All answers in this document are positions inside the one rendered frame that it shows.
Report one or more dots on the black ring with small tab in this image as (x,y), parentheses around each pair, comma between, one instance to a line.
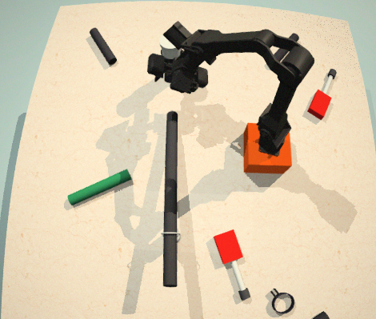
(275,298)

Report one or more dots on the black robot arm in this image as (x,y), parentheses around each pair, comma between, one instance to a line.
(206,45)

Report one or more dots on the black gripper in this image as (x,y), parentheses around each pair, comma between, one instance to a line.
(157,67)

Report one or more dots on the green cylinder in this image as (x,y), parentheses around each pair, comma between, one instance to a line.
(97,188)

